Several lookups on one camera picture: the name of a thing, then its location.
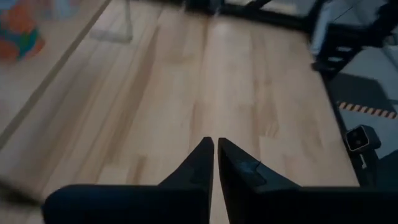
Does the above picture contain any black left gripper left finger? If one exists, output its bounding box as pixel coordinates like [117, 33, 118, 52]
[42, 136, 215, 224]

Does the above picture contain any black table-level camera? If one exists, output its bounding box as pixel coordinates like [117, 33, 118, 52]
[345, 124, 382, 154]

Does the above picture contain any hazard tape beside table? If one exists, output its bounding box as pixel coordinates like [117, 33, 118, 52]
[338, 101, 398, 120]

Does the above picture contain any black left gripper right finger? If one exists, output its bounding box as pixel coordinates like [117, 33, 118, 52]
[217, 138, 398, 224]

